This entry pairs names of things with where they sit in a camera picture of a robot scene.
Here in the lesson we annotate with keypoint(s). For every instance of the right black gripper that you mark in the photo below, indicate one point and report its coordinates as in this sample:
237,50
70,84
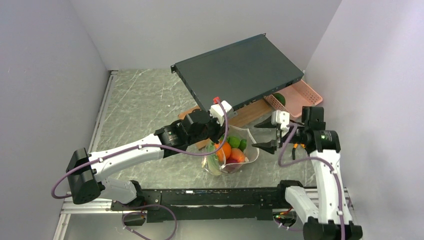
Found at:
269,146

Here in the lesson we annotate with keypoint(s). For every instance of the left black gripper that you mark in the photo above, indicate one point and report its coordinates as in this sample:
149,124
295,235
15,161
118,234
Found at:
220,131

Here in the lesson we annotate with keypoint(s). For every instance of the clear zip top bag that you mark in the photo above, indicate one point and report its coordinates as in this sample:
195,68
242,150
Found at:
251,153

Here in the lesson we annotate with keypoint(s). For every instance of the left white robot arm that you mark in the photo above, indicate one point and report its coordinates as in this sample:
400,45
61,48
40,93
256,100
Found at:
89,174

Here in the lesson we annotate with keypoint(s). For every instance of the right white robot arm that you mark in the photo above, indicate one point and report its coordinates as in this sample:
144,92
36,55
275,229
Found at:
330,219

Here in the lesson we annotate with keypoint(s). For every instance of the orange fake fruit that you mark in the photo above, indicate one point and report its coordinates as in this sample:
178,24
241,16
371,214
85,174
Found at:
230,155

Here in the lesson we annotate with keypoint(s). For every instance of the green fake lettuce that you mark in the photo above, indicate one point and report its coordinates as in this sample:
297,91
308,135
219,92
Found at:
212,165

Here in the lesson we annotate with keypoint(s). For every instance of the brown wooden board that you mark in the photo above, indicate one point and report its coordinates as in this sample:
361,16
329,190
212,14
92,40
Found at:
240,118

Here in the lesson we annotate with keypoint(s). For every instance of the pink perforated plastic tray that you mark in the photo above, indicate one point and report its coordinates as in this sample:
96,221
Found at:
297,96

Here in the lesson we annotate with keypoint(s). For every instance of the dark rack server chassis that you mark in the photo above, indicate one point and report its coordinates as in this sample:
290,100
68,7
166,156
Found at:
240,73

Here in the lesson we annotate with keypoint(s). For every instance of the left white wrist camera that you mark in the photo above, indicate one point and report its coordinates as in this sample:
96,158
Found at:
218,110

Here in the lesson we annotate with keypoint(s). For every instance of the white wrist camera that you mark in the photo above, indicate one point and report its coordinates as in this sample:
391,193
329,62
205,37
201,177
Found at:
218,110
281,120

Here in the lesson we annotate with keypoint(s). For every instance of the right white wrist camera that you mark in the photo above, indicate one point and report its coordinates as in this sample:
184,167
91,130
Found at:
281,120

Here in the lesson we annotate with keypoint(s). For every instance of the orange handled pliers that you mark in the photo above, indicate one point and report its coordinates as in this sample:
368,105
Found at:
294,149

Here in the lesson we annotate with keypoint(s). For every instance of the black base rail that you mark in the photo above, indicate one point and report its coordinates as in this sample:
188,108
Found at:
258,203

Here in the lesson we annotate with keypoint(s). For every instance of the aluminium frame rail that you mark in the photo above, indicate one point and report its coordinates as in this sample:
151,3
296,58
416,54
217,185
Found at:
98,206

